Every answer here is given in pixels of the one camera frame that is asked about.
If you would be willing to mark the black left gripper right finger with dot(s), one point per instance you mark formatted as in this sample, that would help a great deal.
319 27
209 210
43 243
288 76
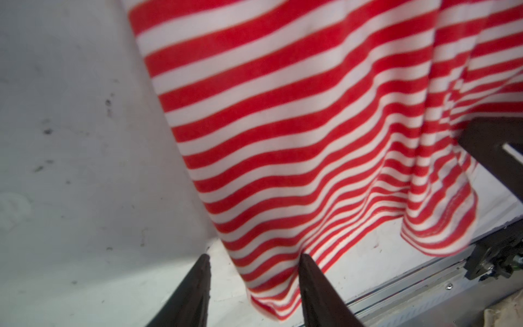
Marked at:
321 304

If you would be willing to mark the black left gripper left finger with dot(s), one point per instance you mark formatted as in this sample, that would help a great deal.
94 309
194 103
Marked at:
188 305

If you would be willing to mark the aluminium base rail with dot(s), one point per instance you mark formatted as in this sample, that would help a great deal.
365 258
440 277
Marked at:
415 292

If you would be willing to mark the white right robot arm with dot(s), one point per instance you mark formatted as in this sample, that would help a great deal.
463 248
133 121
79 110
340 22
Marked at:
495 143

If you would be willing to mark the red white striped tank top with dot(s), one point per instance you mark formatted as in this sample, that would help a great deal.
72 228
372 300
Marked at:
304 125

